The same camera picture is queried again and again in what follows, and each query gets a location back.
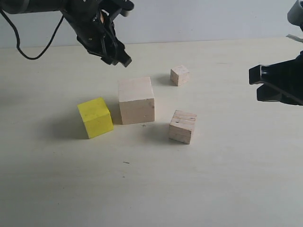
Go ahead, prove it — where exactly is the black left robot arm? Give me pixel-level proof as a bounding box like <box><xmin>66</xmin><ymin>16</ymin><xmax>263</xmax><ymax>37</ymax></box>
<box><xmin>0</xmin><ymin>0</ymin><xmax>134</xmax><ymax>67</ymax></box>

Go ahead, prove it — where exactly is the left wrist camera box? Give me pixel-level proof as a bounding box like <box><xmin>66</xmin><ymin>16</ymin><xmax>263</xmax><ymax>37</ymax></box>
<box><xmin>99</xmin><ymin>0</ymin><xmax>134</xmax><ymax>21</ymax></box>

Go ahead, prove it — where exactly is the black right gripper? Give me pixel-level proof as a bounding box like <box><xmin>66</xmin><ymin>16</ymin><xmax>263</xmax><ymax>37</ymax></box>
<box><xmin>249</xmin><ymin>52</ymin><xmax>303</xmax><ymax>106</ymax></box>

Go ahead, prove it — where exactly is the medium plywood cube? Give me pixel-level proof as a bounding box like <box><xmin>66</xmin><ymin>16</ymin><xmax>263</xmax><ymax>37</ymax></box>
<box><xmin>169</xmin><ymin>110</ymin><xmax>197</xmax><ymax>144</ymax></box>

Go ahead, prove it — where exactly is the large light wooden cube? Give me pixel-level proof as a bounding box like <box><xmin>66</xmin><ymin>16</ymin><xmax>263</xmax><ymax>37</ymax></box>
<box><xmin>118</xmin><ymin>77</ymin><xmax>155</xmax><ymax>125</ymax></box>

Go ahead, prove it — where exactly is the yellow painted cube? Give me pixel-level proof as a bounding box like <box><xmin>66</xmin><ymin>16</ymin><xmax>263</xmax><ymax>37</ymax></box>
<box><xmin>77</xmin><ymin>97</ymin><xmax>114</xmax><ymax>139</ymax></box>

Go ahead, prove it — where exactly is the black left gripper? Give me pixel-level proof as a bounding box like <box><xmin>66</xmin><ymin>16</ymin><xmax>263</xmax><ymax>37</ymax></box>
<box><xmin>62</xmin><ymin>0</ymin><xmax>132</xmax><ymax>67</ymax></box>

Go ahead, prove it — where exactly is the small wooden cube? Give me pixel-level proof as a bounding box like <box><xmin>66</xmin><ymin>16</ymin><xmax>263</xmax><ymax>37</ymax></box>
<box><xmin>170</xmin><ymin>65</ymin><xmax>189</xmax><ymax>86</ymax></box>

